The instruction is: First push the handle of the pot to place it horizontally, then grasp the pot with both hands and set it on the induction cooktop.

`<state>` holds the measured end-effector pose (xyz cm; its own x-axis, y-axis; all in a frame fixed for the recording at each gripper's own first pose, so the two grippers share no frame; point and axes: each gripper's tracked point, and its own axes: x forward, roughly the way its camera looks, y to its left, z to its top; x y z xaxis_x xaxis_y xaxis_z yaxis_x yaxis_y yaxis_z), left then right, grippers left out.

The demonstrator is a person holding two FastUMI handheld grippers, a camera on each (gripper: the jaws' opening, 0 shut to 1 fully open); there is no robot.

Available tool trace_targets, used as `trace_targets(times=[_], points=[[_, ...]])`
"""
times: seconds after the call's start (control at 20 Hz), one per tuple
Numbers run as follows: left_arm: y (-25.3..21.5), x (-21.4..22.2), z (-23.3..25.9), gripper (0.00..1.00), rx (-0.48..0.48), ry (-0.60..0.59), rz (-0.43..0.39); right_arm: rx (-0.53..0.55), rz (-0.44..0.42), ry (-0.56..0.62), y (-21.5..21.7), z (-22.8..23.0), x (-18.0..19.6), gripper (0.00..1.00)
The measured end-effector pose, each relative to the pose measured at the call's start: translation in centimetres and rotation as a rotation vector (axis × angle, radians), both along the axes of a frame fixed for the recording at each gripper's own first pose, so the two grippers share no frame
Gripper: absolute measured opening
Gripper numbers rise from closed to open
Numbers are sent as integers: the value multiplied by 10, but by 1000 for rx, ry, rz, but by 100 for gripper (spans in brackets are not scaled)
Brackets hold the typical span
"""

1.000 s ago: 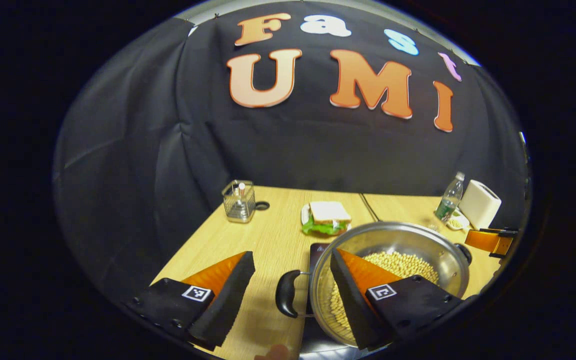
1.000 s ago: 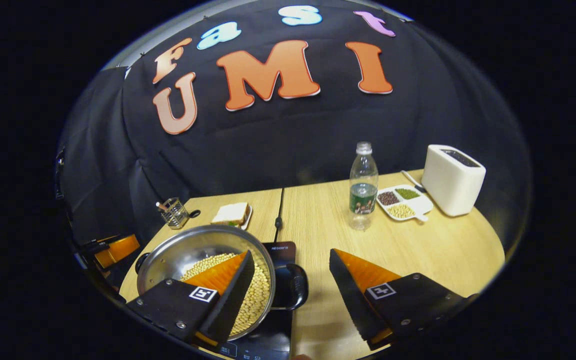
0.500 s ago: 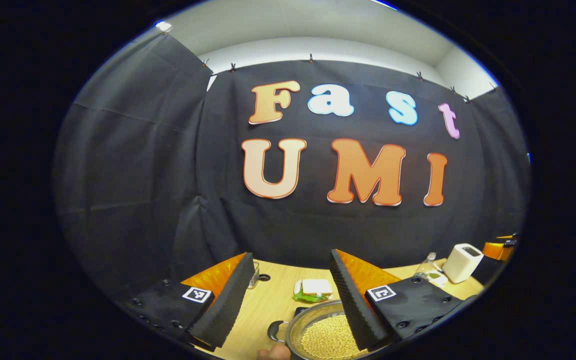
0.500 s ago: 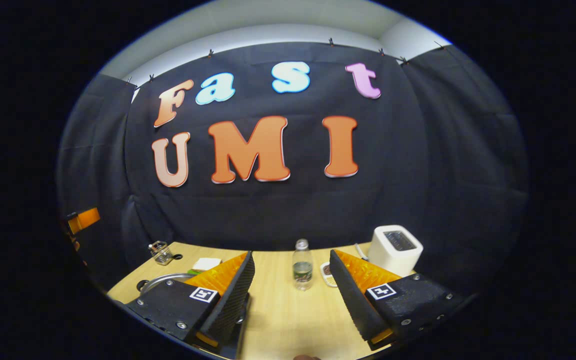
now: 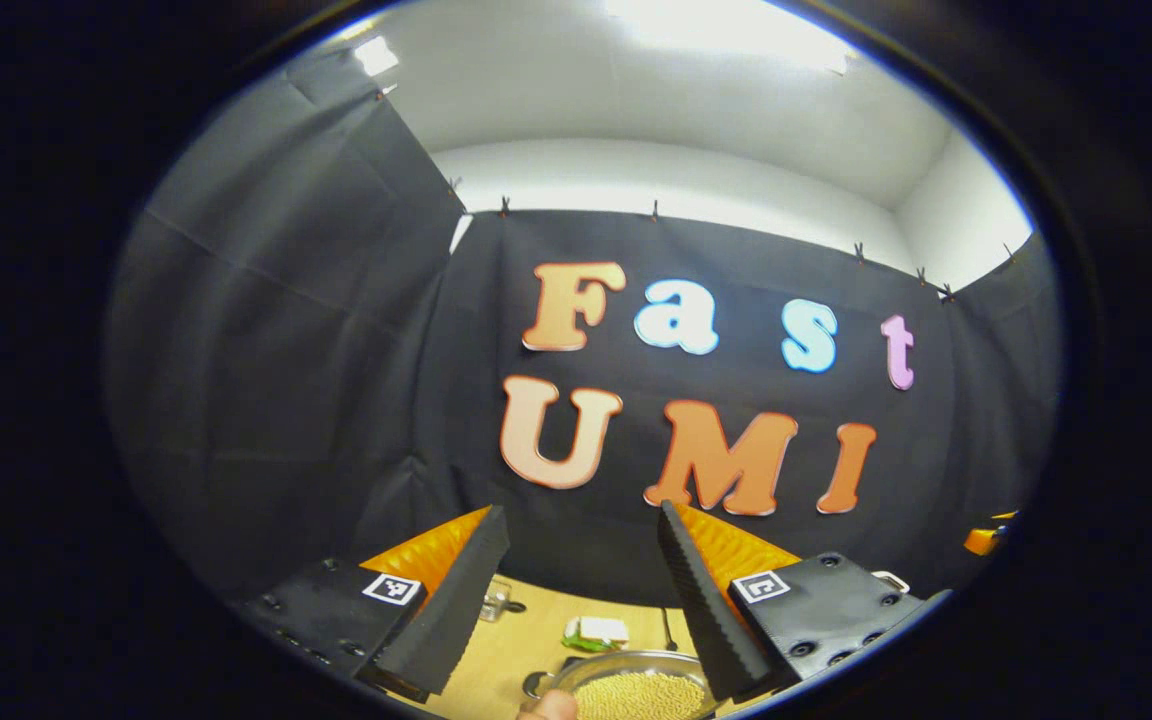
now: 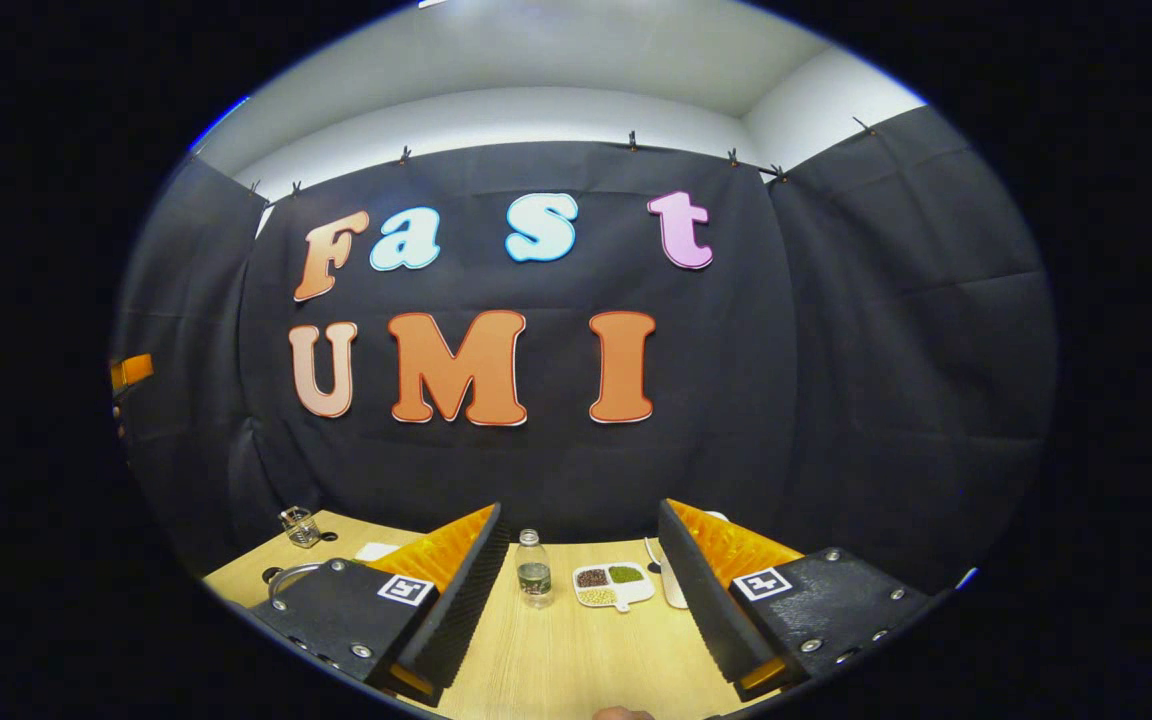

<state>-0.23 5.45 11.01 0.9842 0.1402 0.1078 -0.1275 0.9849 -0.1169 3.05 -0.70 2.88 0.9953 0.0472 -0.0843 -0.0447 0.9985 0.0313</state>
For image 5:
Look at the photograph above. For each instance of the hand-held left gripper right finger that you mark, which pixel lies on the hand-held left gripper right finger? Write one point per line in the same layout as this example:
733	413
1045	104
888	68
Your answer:
701	610

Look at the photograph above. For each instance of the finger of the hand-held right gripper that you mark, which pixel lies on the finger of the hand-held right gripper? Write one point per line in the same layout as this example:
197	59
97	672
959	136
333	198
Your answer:
984	542

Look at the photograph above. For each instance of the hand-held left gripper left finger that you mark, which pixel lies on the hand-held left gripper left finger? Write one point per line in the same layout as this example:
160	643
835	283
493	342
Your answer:
461	610

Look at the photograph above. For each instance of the pile of yellow soybeans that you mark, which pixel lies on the pile of yellow soybeans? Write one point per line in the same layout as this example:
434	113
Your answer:
636	695

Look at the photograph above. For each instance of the clear glass cup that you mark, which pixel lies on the clear glass cup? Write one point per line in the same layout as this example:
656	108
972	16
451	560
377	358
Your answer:
496	600

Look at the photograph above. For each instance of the sandwich on white plate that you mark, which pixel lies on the sandwich on white plate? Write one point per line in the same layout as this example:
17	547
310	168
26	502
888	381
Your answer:
604	630

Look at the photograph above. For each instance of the black backdrop cloth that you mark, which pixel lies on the black backdrop cloth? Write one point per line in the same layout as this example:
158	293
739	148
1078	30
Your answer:
286	350

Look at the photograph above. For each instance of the row of small black clips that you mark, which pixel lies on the row of small black clips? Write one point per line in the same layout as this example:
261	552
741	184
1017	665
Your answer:
654	212

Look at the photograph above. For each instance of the ceiling light panel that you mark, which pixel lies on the ceiling light panel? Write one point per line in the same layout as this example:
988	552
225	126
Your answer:
726	25

